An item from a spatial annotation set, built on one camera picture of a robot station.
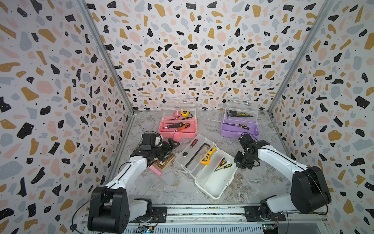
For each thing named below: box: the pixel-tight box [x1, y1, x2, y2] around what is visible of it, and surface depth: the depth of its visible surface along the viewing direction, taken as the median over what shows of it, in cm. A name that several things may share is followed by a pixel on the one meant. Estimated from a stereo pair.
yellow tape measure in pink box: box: [180, 110, 190, 117], surface depth 111 cm
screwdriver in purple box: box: [223, 122, 250, 130], surface depth 114 cm
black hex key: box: [184, 142, 211, 168], surface depth 87 cm
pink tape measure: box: [173, 110, 182, 118], surface depth 111 cm
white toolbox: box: [173, 134, 239, 200], surface depth 86 cm
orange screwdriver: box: [174, 122, 191, 133], surface depth 112 cm
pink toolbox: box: [158, 97, 198, 141], surface depth 112 cm
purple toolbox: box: [220, 97, 260, 138], surface depth 112 cm
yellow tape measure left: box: [208, 146, 217, 156], surface depth 89 cm
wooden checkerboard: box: [151, 153, 176, 171], surface depth 91 cm
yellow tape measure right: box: [200, 153, 211, 166], surface depth 85 cm
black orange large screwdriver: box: [162, 122, 185, 129], surface depth 112 cm
